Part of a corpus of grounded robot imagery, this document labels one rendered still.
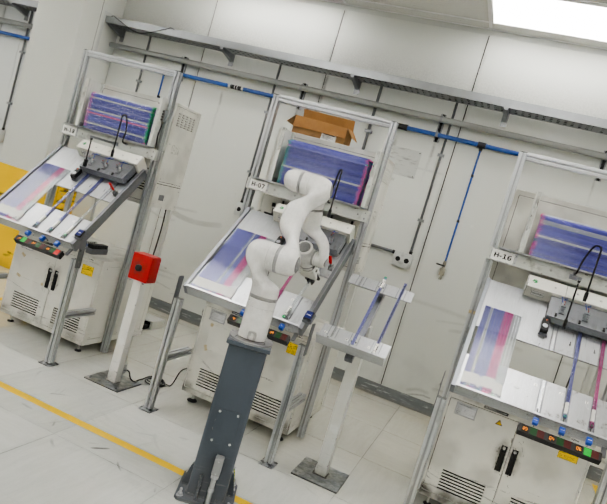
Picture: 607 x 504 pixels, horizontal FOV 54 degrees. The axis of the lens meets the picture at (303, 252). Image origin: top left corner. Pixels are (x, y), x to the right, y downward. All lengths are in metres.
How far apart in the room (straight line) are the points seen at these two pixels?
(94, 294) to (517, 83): 3.40
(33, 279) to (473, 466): 2.90
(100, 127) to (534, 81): 3.15
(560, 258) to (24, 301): 3.26
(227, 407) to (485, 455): 1.36
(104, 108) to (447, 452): 2.95
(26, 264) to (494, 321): 2.93
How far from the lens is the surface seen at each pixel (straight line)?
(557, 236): 3.24
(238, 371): 2.50
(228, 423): 2.57
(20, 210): 3.99
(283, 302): 3.08
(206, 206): 5.40
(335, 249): 3.26
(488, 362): 2.94
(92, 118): 4.24
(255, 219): 3.55
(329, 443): 3.17
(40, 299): 4.22
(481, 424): 3.20
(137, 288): 3.55
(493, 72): 4.96
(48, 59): 5.98
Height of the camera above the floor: 1.31
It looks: 4 degrees down
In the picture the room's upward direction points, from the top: 16 degrees clockwise
